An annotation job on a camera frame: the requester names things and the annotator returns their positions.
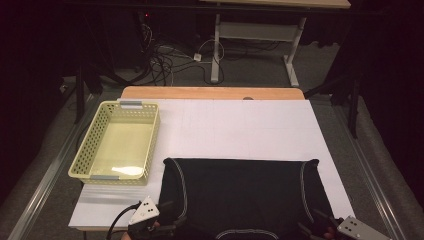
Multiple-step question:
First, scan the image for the aluminium floor rail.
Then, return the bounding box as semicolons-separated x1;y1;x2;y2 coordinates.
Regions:
6;94;96;240
331;104;408;240

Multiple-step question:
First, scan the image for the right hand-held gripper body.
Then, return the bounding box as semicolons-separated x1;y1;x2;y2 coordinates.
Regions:
319;215;393;240

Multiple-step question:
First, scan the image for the tangle of floor cables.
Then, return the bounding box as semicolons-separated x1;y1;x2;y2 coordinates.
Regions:
139;23;224;86

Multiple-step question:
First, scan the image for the yellow perforated plastic basket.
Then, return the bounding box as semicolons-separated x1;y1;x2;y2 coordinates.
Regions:
67;100;161;186

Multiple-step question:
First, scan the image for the black knit vest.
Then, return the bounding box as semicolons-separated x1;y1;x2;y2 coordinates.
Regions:
158;157;334;240

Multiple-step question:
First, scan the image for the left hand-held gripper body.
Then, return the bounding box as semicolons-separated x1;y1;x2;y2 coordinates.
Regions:
126;195;168;240

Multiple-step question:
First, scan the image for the white frame wooden desk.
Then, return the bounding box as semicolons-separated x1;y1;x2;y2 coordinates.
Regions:
199;0;352;88

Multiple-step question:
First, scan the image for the black metal stand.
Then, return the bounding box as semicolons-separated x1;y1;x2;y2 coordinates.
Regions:
74;49;149;125
304;71;363;139

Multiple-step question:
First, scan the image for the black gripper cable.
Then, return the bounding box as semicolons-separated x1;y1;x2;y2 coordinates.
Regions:
105;203;143;240

